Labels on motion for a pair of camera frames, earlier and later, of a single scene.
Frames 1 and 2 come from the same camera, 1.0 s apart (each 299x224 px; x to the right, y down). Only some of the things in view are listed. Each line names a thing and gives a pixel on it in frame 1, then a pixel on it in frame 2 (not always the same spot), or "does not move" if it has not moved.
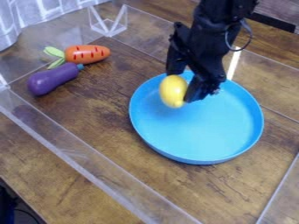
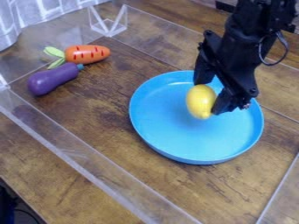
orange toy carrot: (79, 54) does not move
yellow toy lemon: (172, 90) -> (200, 98)
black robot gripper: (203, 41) -> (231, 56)
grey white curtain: (18, 13) does not move
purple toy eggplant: (44, 80) does not move
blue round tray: (204, 132) does not move
